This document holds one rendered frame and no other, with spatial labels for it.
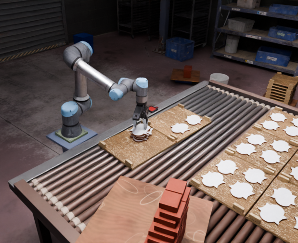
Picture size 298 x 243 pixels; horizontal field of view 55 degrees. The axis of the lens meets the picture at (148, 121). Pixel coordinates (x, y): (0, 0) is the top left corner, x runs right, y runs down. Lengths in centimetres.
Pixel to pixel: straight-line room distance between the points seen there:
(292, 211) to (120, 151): 105
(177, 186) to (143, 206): 36
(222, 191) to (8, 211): 200
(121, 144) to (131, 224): 75
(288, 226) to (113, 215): 86
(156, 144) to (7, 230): 154
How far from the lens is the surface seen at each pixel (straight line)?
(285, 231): 164
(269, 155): 206
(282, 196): 179
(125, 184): 153
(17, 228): 286
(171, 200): 106
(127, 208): 142
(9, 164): 355
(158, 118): 227
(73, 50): 191
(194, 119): 228
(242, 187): 176
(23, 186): 176
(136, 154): 189
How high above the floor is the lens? 210
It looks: 32 degrees down
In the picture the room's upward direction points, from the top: 2 degrees clockwise
